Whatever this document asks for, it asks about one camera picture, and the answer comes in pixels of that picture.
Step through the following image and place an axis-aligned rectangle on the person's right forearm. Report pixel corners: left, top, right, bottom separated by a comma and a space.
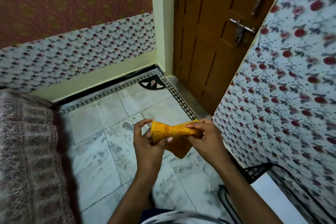
215, 158, 284, 224

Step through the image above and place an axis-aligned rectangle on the person's right hand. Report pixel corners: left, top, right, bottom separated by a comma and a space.
184, 118, 232, 170

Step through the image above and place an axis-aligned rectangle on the brown wooden door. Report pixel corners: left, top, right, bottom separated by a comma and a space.
172, 0, 292, 116

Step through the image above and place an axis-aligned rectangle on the metal door latch bolt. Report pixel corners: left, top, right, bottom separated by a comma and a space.
229, 18, 256, 47

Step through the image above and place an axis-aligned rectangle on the bed with patterned bedsheet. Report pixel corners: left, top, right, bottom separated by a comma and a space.
0, 88, 77, 224

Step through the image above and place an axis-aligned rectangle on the person's left forearm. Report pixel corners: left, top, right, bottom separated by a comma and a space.
107, 173, 161, 224

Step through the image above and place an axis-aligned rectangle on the metal door handle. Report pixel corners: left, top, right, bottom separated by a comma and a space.
251, 0, 268, 16

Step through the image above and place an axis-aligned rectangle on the yellow cloth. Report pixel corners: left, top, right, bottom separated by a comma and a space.
150, 120, 204, 159

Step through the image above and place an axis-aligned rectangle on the person's grey patterned shirt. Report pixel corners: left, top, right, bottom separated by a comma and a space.
140, 209, 232, 224

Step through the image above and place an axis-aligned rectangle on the person's left hand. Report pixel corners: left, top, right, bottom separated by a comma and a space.
133, 119, 174, 177

